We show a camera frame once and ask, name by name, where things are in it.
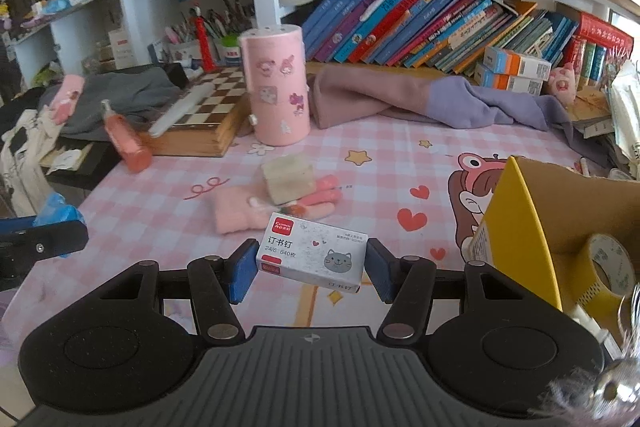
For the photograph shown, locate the small blue object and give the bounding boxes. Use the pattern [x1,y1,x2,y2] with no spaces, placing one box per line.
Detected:
[32,192,85,227]

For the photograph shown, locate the white staples box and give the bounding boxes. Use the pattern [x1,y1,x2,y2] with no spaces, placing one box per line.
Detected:
[256,213,368,294]

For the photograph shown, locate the white charger plug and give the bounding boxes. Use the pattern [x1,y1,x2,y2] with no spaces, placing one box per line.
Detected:
[568,305,622,360]

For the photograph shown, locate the beige eraser block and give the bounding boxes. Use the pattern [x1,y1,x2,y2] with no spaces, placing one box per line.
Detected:
[262,154,316,205]

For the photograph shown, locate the orange pink bottle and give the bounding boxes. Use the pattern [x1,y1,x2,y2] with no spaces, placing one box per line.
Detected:
[101,100,153,173]

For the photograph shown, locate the yellow cardboard box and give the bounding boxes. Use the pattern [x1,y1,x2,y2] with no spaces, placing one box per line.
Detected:
[463,156,639,312]

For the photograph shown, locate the wooden chess board box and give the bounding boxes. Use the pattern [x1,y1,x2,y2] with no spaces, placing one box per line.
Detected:
[139,66,250,157]

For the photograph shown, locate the grey cloth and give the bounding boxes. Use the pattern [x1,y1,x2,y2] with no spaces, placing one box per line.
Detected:
[38,66,181,142]

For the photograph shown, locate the yellow tape roll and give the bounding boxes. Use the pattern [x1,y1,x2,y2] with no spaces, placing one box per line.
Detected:
[568,233,636,335]

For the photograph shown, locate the pink purple cloth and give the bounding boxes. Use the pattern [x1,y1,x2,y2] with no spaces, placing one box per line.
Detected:
[309,65,611,168]

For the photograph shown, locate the lower orange blue box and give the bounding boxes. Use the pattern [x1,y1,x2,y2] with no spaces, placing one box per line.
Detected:
[474,63,544,96]

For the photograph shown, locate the orange blue box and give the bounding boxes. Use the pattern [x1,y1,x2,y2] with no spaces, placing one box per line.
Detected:
[483,46,551,81]
[474,63,544,96]

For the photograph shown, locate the pink cylindrical container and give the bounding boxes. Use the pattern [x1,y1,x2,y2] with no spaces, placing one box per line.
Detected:
[239,24,310,146]

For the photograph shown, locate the upper orange blue box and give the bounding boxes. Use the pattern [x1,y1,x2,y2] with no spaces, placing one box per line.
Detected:
[483,46,551,81]

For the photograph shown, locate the pink pig plush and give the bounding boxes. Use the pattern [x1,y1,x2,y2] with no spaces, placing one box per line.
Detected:
[544,64,577,107]

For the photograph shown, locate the red thick dictionary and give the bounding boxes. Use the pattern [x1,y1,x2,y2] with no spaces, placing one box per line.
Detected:
[576,12,634,58]

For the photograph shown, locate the silver fluffy keychain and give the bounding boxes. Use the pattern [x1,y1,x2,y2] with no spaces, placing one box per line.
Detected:
[537,284,639,426]

